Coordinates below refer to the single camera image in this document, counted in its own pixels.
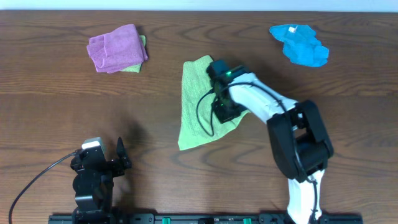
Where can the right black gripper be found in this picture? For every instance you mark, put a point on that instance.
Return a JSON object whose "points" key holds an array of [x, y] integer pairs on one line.
{"points": [[222, 117]]}

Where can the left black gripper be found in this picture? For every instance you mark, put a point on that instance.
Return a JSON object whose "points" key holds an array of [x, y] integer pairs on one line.
{"points": [[120, 167]]}

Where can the large green microfiber cloth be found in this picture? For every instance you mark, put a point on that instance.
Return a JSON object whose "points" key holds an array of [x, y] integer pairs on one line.
{"points": [[198, 125]]}

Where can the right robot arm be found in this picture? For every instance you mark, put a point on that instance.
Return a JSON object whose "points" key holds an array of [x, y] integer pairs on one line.
{"points": [[299, 141]]}

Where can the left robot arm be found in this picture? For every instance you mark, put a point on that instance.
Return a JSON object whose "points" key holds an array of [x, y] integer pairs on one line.
{"points": [[93, 184]]}

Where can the green folded cloth under purple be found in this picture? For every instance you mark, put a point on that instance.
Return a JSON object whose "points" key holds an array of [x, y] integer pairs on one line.
{"points": [[137, 68]]}

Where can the blue crumpled cloth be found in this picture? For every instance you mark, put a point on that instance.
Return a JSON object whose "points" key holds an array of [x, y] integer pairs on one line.
{"points": [[300, 44]]}

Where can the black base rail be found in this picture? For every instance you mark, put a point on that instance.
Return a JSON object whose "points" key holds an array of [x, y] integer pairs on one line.
{"points": [[262, 218]]}

